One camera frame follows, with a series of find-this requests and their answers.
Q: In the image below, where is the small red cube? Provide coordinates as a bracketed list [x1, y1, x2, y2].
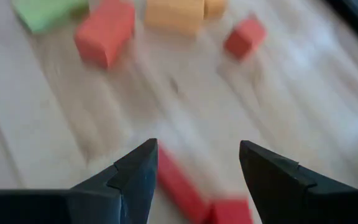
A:
[223, 17, 267, 62]

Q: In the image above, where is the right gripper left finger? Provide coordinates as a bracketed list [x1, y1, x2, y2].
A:
[0, 138, 159, 224]

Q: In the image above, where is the red rectangular block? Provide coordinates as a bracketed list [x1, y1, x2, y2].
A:
[208, 198, 255, 224]

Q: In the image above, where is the long red block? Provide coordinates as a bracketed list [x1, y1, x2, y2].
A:
[156, 144, 213, 224]

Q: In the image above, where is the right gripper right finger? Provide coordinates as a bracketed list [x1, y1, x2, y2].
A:
[239, 139, 358, 224]

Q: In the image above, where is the orange rectangular block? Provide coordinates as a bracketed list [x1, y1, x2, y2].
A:
[203, 0, 227, 20]
[144, 0, 205, 35]

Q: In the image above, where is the red-orange rectangular block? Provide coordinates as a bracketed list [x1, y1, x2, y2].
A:
[73, 0, 136, 70]

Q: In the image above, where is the green rectangular block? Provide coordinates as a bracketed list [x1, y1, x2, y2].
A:
[10, 0, 90, 34]

